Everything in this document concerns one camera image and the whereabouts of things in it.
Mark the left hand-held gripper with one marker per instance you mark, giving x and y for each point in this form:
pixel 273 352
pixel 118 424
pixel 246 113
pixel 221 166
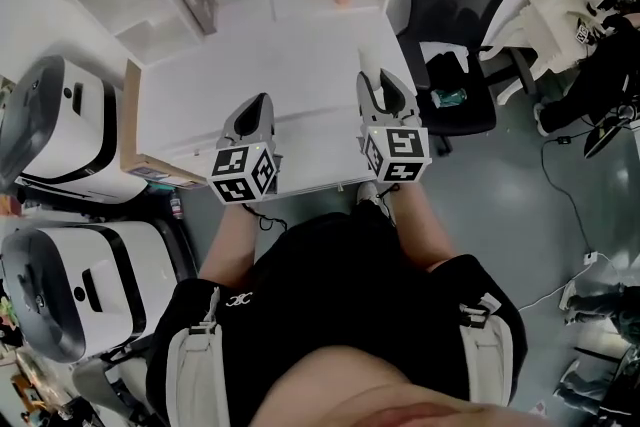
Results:
pixel 240 172

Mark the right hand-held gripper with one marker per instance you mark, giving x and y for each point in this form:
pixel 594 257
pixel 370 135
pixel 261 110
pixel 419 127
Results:
pixel 400 155

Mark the person's right forearm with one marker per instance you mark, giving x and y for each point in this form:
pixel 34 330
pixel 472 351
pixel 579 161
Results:
pixel 422 225

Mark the person's left forearm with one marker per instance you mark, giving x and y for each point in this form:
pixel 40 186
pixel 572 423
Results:
pixel 230 250

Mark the white desk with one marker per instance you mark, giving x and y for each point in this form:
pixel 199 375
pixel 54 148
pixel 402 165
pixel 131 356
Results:
pixel 280 65

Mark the green bottle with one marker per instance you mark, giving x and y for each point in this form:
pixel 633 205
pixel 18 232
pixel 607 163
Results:
pixel 450 97

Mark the white cloth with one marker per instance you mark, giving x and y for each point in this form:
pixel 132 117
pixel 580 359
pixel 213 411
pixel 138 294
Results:
pixel 440 50

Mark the person's white shoe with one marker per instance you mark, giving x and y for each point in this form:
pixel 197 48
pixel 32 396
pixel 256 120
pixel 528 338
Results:
pixel 367 195

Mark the small red and white bottle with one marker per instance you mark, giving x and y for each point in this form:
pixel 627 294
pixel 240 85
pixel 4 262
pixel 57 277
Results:
pixel 176 210

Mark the brown cardboard box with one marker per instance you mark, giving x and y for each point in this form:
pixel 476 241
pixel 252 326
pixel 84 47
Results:
pixel 131 125

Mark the white and black appliance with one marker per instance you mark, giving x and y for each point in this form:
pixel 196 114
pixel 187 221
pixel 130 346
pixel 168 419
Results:
pixel 90 135
pixel 115 285

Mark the white vanity dresser with mirror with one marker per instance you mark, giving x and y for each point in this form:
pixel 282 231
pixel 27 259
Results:
pixel 545 25

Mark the person's black shirt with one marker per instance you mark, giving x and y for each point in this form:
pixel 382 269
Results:
pixel 325 295

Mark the black and green device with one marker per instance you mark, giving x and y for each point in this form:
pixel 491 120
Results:
pixel 602 142

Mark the white power adapter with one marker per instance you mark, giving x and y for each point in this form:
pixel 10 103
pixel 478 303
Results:
pixel 591 258

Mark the person's chin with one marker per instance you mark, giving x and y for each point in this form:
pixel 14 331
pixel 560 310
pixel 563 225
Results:
pixel 375 395

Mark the grey chair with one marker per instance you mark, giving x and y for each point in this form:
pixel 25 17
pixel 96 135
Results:
pixel 110 380

